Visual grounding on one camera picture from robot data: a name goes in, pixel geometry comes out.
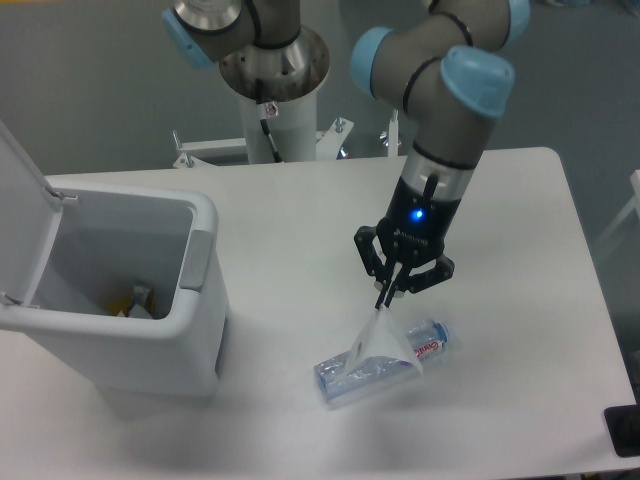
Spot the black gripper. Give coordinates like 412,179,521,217
354,174,461,309

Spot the clear plastic wrapper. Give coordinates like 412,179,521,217
342,307,424,376

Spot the clear crushed plastic bottle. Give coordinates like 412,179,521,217
313,319,452,408

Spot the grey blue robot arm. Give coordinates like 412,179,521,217
161,1,530,307

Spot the white trash can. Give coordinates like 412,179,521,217
1,180,229,397

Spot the yellow trash in can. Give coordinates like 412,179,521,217
107,284,156,319

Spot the white trash can lid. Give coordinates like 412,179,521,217
1,125,77,306

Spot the black object at table edge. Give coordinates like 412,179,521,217
604,404,639,458

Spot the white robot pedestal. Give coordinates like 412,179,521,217
171,27,406,170

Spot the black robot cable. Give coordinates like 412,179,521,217
253,77,286,165

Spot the white frame at right edge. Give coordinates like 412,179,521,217
593,170,639,265

